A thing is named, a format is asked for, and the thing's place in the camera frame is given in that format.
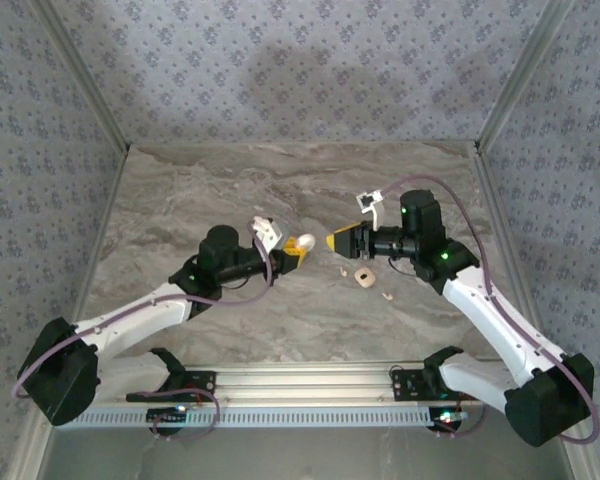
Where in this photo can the round white earbud charging case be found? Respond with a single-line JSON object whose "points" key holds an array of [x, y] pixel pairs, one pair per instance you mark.
{"points": [[307, 241]]}

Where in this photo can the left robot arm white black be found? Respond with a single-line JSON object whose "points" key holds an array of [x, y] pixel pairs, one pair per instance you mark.
{"points": [[130, 320]]}

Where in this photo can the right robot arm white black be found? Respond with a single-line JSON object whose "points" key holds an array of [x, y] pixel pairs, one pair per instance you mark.
{"points": [[495, 320]]}

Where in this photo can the black left controller board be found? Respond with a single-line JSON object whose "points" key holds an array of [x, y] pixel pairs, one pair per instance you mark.
{"points": [[165, 417]]}

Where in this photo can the black controller board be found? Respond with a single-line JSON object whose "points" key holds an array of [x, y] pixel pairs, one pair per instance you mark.
{"points": [[165, 417], [447, 419]]}

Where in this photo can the black right controller board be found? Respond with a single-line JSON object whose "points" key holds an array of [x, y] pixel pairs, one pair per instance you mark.
{"points": [[447, 419]]}

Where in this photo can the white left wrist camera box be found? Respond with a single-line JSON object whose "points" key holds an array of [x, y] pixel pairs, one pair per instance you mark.
{"points": [[267, 231]]}

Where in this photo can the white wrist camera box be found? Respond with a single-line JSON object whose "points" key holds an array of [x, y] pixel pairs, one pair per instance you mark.
{"points": [[372, 202], [267, 231]]}

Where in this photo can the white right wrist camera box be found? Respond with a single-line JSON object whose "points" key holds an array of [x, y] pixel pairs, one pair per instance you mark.
{"points": [[372, 202]]}

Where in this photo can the aluminium table side rail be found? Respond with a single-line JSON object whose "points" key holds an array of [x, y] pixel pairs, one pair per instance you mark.
{"points": [[490, 200]]}

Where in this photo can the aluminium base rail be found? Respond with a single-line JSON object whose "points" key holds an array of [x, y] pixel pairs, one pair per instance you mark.
{"points": [[305, 382]]}

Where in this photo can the aluminium corner post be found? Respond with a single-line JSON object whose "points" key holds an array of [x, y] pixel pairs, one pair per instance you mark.
{"points": [[525, 75], [80, 75]]}

